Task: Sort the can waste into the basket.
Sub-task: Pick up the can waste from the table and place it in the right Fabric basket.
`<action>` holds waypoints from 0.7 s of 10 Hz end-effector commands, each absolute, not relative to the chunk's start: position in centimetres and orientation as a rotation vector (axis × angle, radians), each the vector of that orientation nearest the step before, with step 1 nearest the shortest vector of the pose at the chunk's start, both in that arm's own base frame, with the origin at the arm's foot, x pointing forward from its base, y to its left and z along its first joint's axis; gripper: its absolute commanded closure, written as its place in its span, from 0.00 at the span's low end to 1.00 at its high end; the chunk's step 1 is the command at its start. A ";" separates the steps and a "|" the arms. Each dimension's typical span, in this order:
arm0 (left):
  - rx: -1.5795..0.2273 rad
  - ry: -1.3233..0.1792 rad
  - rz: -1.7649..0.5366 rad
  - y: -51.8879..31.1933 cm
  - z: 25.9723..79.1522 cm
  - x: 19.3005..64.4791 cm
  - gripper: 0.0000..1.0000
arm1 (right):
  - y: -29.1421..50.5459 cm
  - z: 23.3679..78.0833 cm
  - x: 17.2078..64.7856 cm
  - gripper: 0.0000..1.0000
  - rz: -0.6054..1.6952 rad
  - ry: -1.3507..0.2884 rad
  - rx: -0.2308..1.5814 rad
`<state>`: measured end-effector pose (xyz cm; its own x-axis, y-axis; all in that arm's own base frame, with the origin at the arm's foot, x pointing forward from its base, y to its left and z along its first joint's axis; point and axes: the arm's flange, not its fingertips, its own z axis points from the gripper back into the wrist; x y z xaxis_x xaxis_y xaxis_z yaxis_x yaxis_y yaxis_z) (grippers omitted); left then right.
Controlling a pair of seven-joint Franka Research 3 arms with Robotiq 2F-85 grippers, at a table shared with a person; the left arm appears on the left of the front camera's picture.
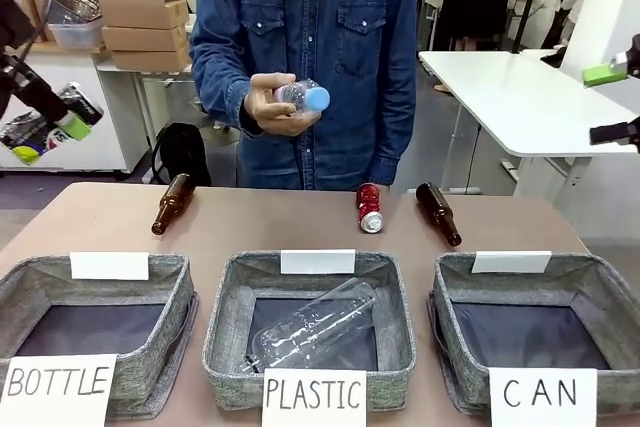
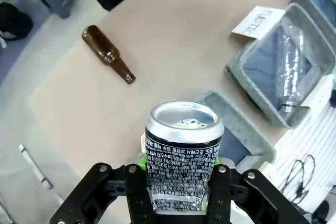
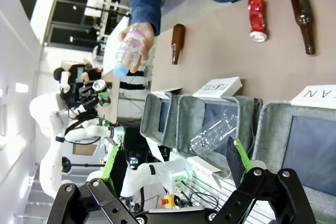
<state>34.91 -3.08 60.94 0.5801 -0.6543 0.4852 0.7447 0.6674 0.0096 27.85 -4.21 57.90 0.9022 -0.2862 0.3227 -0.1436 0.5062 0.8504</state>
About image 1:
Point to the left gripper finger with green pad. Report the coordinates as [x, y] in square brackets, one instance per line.
[25, 154]
[35, 92]

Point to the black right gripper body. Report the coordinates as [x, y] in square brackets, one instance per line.
[636, 57]

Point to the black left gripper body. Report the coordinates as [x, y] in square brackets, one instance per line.
[14, 17]

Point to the clear bottle blue cap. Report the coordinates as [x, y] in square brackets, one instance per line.
[316, 98]

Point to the person's right forearm denim sleeve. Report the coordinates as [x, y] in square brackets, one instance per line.
[215, 82]

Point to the grey fabric basket bottle label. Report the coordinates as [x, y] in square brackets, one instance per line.
[165, 297]

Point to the grey fabric basket can label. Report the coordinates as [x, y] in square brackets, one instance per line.
[450, 307]

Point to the red aluminium can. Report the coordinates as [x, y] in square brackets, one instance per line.
[369, 207]

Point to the grey fabric basket plastic label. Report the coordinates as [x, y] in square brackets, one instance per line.
[230, 317]

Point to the white paper sign CAN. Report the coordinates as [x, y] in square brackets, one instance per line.
[542, 397]

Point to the person's right hand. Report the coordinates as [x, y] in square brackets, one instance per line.
[262, 107]

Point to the clear plastic storage bin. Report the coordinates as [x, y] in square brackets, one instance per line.
[77, 32]

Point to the white cabinet table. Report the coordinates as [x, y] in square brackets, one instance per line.
[120, 112]

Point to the white desk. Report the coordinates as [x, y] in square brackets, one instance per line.
[515, 97]

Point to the flat cardboard box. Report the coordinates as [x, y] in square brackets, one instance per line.
[150, 60]
[145, 38]

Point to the large open cardboard box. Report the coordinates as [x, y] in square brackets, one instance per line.
[145, 2]

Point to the blank white card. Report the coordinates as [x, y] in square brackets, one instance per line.
[110, 266]
[511, 262]
[318, 262]

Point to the brown glass bottle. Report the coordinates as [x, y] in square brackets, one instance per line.
[175, 199]
[439, 211]

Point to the black backpack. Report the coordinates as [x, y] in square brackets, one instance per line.
[182, 154]

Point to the white paper sign BOTTLE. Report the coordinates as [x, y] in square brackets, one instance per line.
[55, 387]

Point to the person in denim shirt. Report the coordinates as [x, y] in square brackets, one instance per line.
[325, 22]

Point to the large clear plastic bottle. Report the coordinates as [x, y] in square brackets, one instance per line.
[320, 322]

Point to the white paper sign PLASTIC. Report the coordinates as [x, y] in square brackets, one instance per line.
[314, 397]

